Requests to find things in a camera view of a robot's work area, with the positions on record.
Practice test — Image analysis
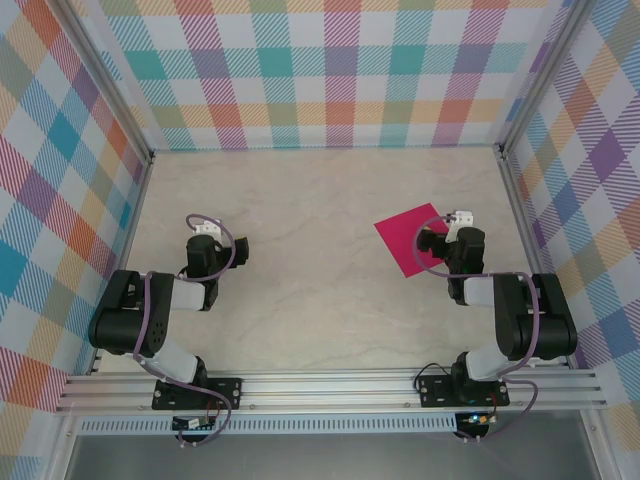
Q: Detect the grey metal panel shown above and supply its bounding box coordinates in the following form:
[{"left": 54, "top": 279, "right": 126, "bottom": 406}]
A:
[{"left": 64, "top": 432, "right": 601, "bottom": 480}]

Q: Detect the small dark circuit board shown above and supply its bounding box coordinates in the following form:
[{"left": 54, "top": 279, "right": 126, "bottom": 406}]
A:
[{"left": 171, "top": 415, "right": 216, "bottom": 431}]

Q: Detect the aluminium frame post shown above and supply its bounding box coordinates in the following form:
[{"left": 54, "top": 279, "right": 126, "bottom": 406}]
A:
[
  {"left": 49, "top": 0, "right": 156, "bottom": 166},
  {"left": 498, "top": 0, "right": 597, "bottom": 157}
]

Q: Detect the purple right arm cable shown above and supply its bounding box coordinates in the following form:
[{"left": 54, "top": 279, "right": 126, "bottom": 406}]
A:
[{"left": 413, "top": 213, "right": 542, "bottom": 444}]

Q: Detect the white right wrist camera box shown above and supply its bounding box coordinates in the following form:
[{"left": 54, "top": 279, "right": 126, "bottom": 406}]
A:
[{"left": 446, "top": 209, "right": 475, "bottom": 245}]

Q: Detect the pink square paper sheet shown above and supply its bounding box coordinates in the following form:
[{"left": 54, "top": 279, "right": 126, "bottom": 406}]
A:
[{"left": 373, "top": 201, "right": 451, "bottom": 279}]

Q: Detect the aluminium table side rail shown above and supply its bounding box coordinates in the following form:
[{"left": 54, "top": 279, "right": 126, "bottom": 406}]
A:
[
  {"left": 87, "top": 152, "right": 156, "bottom": 376},
  {"left": 498, "top": 147, "right": 574, "bottom": 371}
]

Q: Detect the long aluminium mounting rail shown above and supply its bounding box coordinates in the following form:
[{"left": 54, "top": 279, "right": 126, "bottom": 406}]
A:
[{"left": 55, "top": 367, "right": 607, "bottom": 414}]

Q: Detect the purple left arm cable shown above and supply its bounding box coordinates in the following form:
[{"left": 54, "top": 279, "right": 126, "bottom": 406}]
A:
[{"left": 132, "top": 213, "right": 236, "bottom": 449}]

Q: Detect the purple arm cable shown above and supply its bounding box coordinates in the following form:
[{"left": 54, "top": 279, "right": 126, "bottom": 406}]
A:
[
  {"left": 413, "top": 213, "right": 542, "bottom": 444},
  {"left": 132, "top": 213, "right": 236, "bottom": 449}
]

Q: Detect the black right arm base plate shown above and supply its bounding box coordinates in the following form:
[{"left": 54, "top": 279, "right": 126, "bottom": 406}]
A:
[{"left": 418, "top": 374, "right": 510, "bottom": 409}]

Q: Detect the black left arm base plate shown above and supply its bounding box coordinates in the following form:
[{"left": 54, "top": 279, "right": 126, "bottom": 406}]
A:
[{"left": 152, "top": 377, "right": 244, "bottom": 411}]

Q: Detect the slotted grey cable duct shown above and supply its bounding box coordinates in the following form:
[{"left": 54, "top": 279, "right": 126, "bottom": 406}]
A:
[{"left": 78, "top": 417, "right": 459, "bottom": 435}]

